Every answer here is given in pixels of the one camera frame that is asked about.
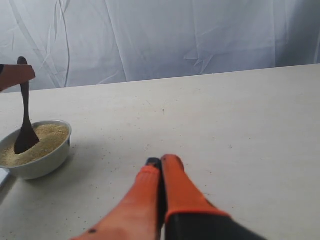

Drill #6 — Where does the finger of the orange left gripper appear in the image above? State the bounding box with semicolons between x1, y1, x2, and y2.
0;64;36;92

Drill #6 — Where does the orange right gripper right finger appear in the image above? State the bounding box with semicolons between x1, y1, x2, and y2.
161;154;263;240

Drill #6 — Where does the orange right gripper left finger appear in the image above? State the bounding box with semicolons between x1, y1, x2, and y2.
73;157;162;240

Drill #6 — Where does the dark brown wooden spoon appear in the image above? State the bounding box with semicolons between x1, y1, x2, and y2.
14;56;40;155

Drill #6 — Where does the yellow grain powder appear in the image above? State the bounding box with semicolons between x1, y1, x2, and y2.
0;124;69;167

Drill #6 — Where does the white backdrop curtain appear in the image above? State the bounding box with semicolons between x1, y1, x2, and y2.
0;0;320;90

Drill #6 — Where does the white ceramic bowl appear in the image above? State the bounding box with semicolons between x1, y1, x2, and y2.
0;120;72;180

